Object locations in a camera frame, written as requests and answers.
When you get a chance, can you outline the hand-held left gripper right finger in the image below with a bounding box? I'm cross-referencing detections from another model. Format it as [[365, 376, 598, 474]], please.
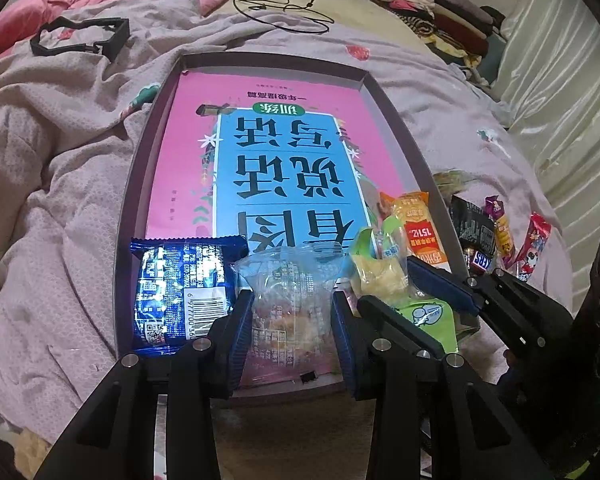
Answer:
[[331, 290, 551, 480]]

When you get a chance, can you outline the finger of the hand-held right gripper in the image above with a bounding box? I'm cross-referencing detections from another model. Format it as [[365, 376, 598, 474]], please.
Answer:
[[405, 256, 511, 316], [358, 296, 448, 361]]

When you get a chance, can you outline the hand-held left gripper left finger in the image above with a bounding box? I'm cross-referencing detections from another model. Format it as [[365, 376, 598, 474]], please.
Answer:
[[32, 287, 256, 480]]

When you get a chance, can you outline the green snack packet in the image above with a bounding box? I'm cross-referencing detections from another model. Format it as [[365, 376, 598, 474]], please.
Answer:
[[349, 215, 460, 356]]

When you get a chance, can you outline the orange snack packet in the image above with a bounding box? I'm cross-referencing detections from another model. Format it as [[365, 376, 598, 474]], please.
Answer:
[[379, 191, 451, 273]]

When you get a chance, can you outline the red cartoon snack packet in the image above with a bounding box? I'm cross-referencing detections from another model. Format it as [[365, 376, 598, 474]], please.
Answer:
[[514, 212, 552, 283]]

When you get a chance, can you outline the purple red snack stick packet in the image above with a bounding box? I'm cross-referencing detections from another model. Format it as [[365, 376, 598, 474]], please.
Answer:
[[484, 195, 516, 271]]

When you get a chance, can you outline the clear pastry packet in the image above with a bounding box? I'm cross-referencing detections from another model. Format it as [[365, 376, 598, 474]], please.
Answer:
[[230, 242, 353, 386]]

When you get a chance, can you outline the blue snack packet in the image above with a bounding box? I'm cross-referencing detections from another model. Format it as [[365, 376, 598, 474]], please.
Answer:
[[130, 236, 248, 357]]

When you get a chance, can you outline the dark purple shallow box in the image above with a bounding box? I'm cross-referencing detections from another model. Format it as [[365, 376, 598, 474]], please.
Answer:
[[114, 51, 481, 406]]

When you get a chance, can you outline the dark blue chocolate bar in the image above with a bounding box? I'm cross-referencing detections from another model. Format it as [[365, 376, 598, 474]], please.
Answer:
[[462, 250, 496, 274]]

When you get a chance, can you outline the black snack packet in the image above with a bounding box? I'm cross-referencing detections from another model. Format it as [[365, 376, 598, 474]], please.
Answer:
[[450, 196, 498, 261]]

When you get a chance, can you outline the beige snack packet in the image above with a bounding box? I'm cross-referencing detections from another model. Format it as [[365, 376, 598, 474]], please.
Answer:
[[432, 170, 476, 199]]

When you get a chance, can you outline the white satin curtain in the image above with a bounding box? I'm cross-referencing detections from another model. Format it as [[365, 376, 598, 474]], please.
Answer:
[[500, 0, 600, 221]]

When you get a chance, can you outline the pink blue book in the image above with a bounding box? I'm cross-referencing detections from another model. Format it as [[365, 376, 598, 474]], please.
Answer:
[[145, 71, 416, 391]]

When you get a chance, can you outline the black garment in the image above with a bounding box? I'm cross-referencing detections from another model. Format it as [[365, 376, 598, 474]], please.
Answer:
[[480, 6, 507, 36]]

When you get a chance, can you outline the tan bed sheet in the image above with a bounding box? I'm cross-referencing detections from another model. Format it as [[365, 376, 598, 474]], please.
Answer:
[[230, 0, 421, 36]]

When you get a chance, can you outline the black plastic frame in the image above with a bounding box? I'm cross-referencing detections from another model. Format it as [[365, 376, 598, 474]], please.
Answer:
[[30, 16, 131, 63]]

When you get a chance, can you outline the black cable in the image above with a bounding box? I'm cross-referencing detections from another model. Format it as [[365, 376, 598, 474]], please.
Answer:
[[232, 0, 336, 36]]

